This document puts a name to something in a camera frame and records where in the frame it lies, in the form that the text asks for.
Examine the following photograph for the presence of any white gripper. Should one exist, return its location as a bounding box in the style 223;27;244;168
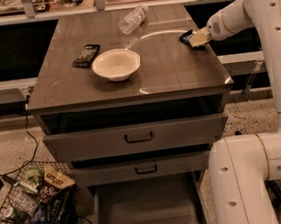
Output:
189;13;227;48

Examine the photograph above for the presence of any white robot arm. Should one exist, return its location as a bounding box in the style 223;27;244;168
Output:
206;0;281;224

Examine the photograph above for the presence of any top grey drawer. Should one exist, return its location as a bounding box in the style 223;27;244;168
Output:
43;113;227;163

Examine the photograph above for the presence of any grey drawer cabinet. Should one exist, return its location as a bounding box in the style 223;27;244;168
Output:
17;0;250;224

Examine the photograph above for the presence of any middle grey drawer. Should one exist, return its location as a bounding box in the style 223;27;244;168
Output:
70;151;209;187

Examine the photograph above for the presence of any bottom open grey drawer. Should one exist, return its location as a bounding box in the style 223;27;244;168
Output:
93;173;209;224

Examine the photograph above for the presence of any clear plastic water bottle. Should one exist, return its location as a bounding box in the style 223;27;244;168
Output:
119;5;149;35

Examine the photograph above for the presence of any white bowl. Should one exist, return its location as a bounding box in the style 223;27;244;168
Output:
92;48;141;82

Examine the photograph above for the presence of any dark snack bar wrapper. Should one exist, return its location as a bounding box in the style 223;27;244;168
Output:
72;44;101;68

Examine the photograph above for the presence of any tan chip bag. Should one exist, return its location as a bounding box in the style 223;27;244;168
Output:
39;164;75;203

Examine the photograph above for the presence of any green snack pouch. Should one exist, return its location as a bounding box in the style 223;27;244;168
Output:
24;168;44;189

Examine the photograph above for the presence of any blue snack packet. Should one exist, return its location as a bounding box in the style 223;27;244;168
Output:
29;198;62;224

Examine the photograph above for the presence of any green can in basket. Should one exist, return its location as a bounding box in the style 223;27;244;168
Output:
4;206;29;224

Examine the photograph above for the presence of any black power cable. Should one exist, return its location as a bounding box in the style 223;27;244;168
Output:
0;95;43;177

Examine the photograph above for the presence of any black wire basket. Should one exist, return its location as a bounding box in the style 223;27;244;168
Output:
0;161;75;224

